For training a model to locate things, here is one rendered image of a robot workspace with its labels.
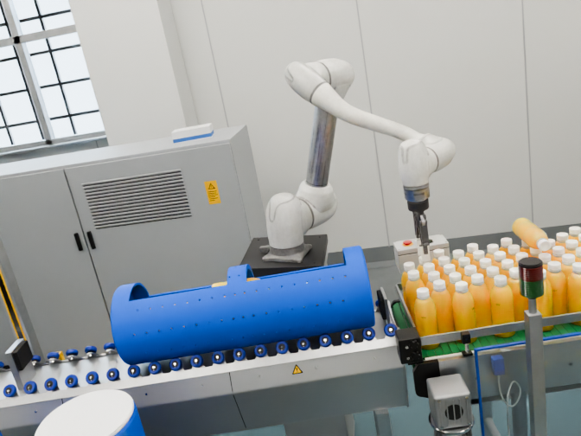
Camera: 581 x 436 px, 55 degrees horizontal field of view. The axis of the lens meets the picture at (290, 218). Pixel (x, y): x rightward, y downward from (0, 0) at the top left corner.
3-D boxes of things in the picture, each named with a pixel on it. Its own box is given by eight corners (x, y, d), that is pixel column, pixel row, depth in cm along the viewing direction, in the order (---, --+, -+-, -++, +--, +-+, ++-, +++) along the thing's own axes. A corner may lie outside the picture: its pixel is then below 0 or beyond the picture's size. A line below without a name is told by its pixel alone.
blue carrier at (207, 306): (145, 336, 220) (124, 272, 210) (367, 299, 216) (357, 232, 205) (126, 382, 194) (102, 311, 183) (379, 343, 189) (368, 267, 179)
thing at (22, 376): (30, 375, 214) (16, 339, 209) (40, 373, 214) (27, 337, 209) (18, 390, 204) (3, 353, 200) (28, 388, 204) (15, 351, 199)
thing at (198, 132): (177, 140, 361) (174, 129, 358) (214, 134, 360) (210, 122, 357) (174, 143, 349) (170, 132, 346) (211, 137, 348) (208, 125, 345)
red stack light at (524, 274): (514, 274, 160) (513, 261, 159) (537, 270, 160) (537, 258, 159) (524, 284, 154) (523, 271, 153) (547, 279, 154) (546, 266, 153)
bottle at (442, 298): (452, 342, 188) (447, 292, 183) (431, 339, 192) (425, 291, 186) (457, 331, 194) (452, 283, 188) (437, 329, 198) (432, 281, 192)
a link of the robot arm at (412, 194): (405, 189, 195) (407, 205, 197) (431, 184, 194) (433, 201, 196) (400, 182, 204) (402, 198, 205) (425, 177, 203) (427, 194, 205)
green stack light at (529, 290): (515, 290, 162) (514, 274, 160) (538, 286, 161) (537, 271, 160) (525, 299, 156) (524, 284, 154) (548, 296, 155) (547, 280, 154)
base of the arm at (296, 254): (267, 245, 264) (266, 234, 262) (313, 246, 257) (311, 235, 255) (253, 261, 248) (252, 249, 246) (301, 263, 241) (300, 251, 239)
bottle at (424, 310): (419, 337, 194) (413, 290, 189) (440, 338, 192) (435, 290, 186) (417, 349, 188) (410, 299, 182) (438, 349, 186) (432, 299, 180)
